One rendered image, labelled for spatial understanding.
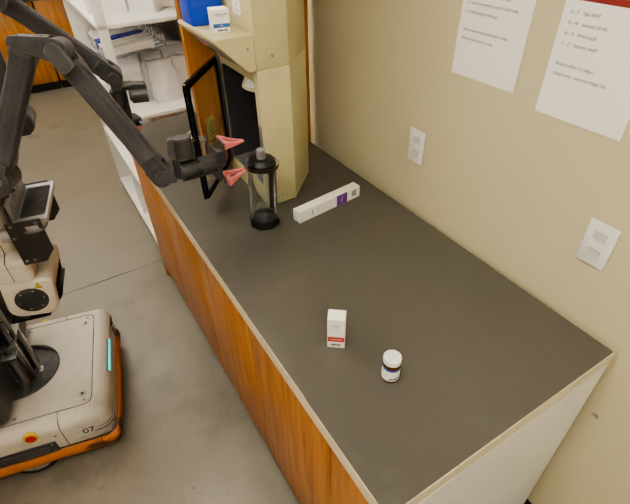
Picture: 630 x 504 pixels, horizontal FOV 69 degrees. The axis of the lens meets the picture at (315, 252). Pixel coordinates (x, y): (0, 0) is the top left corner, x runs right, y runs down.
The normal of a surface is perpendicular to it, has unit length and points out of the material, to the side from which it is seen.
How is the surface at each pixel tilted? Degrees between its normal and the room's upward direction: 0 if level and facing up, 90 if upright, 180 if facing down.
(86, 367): 0
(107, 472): 0
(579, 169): 90
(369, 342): 1
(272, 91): 90
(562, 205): 90
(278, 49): 90
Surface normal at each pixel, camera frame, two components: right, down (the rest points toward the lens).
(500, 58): -0.85, 0.34
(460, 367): -0.02, -0.78
